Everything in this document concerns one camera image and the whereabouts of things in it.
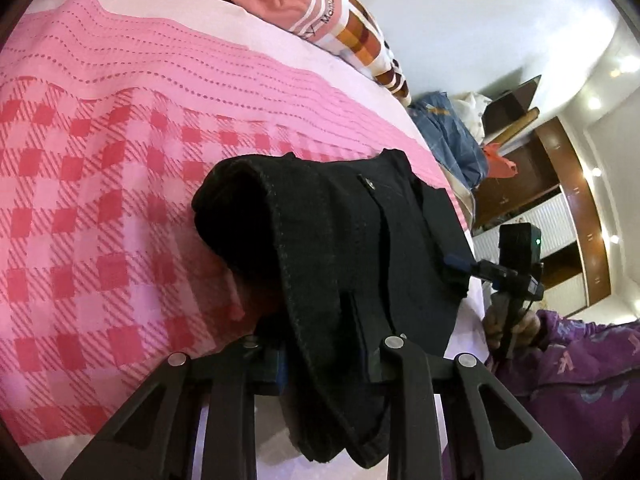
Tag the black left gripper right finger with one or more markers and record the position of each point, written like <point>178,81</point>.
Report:
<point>452,419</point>

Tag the purple patterned sleeve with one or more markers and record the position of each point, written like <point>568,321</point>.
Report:
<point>580,381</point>

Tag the pink checkered bed sheet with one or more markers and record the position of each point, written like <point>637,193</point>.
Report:
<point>112,114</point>

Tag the blue denim garment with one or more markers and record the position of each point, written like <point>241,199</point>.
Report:
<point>451,143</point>

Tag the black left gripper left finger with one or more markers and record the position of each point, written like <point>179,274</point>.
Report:
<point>190,419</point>

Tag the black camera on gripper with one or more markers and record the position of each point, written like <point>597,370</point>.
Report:
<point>519,247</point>

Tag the black pants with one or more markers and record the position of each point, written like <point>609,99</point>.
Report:
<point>347,254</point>

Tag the orange red cloth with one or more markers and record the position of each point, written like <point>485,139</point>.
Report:
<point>499,167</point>

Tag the brown wooden wardrobe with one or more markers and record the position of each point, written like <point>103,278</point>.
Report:
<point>551,192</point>

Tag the right hand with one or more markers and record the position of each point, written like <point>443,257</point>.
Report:
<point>520,327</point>

